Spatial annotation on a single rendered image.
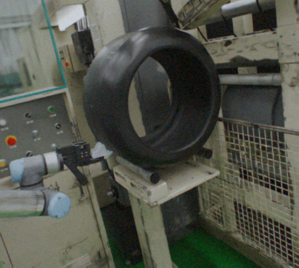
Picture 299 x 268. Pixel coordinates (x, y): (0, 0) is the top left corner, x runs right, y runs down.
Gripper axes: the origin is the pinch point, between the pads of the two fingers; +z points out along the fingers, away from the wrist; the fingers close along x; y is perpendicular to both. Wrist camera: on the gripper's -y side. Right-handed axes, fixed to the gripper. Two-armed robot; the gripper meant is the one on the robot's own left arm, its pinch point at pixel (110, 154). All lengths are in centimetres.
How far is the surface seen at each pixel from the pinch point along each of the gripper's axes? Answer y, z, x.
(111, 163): -12.3, 9.2, 23.4
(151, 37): 43.2, 16.6, -11.2
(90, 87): 26.7, -3.8, 2.0
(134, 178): -14.4, 10.8, 3.0
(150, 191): -15.1, 10.7, -11.1
